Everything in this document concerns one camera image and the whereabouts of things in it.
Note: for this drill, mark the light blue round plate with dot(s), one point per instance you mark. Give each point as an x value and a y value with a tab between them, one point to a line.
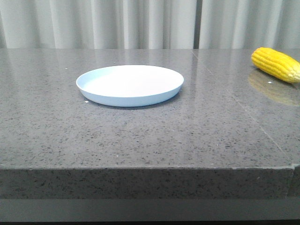
130	85

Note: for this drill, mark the yellow corn cob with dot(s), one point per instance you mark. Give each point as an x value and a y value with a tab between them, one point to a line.
277	64

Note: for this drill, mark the grey curtain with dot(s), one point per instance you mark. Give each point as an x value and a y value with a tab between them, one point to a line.
149	24

